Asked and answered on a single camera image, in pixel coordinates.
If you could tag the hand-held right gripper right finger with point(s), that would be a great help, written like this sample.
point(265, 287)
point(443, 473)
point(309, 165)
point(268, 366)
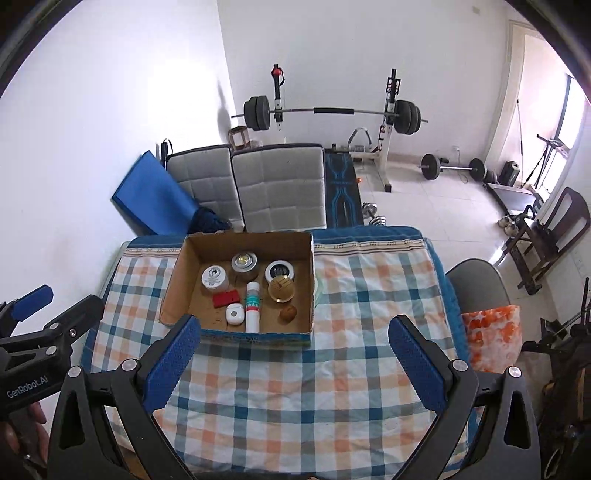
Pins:
point(415, 369)

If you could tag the cardboard box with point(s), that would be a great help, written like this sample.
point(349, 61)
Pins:
point(207, 318)

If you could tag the red rectangular box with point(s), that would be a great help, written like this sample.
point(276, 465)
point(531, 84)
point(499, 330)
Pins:
point(225, 299)

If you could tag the black exercise equipment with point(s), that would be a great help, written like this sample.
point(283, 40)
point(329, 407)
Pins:
point(568, 360)

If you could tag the long barbell with black plates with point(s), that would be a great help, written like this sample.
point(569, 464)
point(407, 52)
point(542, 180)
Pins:
point(332, 110)

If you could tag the dark wooden chair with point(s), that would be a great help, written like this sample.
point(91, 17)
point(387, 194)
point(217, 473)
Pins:
point(563, 221)

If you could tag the flat grey exercise board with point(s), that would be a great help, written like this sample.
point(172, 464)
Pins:
point(512, 194)

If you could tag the small brown wooden frame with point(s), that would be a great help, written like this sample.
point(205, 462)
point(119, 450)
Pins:
point(239, 138)

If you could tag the blue foam mat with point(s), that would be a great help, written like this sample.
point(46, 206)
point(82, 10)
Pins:
point(152, 194)

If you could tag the white earbuds case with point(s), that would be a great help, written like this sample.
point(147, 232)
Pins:
point(234, 315)

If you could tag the white barbell rack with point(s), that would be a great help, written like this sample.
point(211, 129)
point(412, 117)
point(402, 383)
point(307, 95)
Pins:
point(381, 157)

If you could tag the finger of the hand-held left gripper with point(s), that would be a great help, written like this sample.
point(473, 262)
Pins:
point(32, 300)
point(78, 318)

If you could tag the black and blue weight bench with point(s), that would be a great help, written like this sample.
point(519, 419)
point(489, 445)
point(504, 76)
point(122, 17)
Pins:
point(341, 194)

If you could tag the chrome dumbbell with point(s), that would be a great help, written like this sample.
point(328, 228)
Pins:
point(374, 213)

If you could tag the white tube bottle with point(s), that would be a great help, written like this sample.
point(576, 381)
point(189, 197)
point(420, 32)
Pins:
point(252, 323)

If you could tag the orange and white bag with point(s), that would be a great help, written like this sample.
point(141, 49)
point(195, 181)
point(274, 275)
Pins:
point(491, 337)

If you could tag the dark blue yarn bundle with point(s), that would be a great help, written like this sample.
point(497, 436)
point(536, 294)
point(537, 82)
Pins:
point(210, 220)

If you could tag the black and white round jar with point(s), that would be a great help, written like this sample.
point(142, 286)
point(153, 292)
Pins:
point(278, 268)

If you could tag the grey quilted cushion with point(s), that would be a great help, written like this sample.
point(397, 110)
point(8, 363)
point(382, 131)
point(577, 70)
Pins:
point(277, 184)
point(203, 180)

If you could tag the brown walnut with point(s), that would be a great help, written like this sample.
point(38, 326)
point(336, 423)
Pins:
point(288, 314)

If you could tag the grey chair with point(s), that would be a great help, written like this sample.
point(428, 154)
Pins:
point(475, 281)

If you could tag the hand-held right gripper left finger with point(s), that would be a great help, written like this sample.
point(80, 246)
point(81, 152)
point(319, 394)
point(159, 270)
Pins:
point(171, 369)

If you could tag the grey folding exercise stand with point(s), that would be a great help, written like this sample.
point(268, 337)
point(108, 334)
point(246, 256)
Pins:
point(554, 144)

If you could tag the gold round tin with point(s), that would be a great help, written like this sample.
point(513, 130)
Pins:
point(280, 288)

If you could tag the white cream jar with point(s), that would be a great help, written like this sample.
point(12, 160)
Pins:
point(214, 277)

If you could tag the checked tablecloth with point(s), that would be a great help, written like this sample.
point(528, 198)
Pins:
point(277, 392)

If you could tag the chrome curved exercise frame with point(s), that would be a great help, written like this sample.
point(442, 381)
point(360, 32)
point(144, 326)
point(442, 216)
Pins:
point(360, 138)

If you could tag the silver round tin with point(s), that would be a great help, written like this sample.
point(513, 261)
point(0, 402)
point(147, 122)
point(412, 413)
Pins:
point(243, 263)

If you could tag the short barbell with black plates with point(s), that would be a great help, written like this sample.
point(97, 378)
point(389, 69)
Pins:
point(430, 166)

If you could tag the person's left hand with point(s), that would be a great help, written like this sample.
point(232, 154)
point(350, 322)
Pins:
point(39, 429)

